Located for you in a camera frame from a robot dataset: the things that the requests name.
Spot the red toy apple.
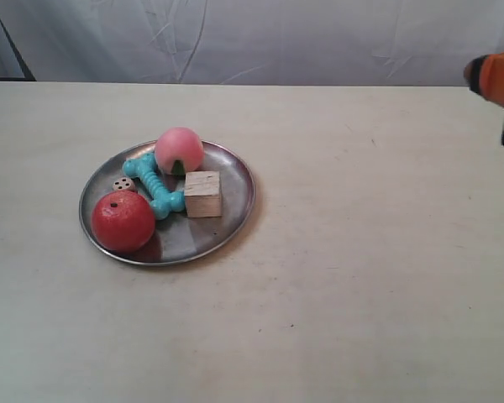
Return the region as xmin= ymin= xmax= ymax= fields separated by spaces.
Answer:
xmin=91 ymin=191 xmax=155 ymax=254

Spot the pink toy peach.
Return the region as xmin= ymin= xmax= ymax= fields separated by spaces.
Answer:
xmin=154 ymin=127 xmax=204 ymax=175

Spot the teal toy bone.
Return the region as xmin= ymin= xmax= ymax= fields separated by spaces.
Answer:
xmin=123 ymin=152 xmax=186 ymax=220

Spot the small wooden die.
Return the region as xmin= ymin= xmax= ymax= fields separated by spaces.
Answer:
xmin=112 ymin=176 xmax=137 ymax=192

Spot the white backdrop cloth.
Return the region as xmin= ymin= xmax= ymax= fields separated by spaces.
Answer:
xmin=0 ymin=1 xmax=504 ymax=86

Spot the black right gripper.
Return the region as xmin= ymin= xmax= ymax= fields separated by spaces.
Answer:
xmin=464 ymin=53 xmax=504 ymax=146

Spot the round metal plate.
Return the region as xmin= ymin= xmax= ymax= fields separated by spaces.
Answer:
xmin=78 ymin=141 xmax=257 ymax=268

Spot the wooden cube block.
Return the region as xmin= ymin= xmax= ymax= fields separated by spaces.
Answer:
xmin=184 ymin=171 xmax=222 ymax=218

